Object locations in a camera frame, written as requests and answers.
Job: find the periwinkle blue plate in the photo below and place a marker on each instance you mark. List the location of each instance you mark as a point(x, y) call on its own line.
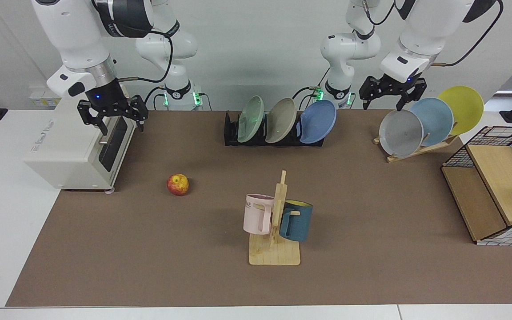
point(318, 122)

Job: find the red yellow apple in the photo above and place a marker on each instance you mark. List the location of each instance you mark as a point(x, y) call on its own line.
point(178, 185)

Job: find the grey plate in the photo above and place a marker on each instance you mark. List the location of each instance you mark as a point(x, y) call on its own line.
point(400, 133)

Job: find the light blue plate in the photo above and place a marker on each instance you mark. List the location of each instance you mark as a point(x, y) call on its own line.
point(436, 118)

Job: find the wooden plate stand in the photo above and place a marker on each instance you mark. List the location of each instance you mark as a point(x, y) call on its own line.
point(411, 154)

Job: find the yellow plate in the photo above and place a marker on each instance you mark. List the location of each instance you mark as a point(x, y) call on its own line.
point(462, 106)

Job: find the beige plate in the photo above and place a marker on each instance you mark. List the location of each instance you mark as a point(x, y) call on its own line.
point(280, 121)

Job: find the black dish rack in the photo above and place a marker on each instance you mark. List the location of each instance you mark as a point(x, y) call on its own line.
point(231, 134)

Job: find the pale green plate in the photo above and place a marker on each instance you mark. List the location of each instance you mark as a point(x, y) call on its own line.
point(250, 120)

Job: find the pale toaster oven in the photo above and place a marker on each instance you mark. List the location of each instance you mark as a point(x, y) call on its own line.
point(69, 151)

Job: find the brown table cloth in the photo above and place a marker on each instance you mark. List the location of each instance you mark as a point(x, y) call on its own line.
point(149, 249)

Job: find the teal mug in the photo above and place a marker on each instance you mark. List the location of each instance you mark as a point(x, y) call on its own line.
point(298, 222)

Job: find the pink mug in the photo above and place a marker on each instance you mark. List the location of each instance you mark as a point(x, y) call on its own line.
point(256, 215)

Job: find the wooden cup stand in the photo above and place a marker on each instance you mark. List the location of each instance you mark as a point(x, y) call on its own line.
point(274, 254)

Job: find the white wall socket box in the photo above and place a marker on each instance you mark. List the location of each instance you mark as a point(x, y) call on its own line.
point(40, 98)

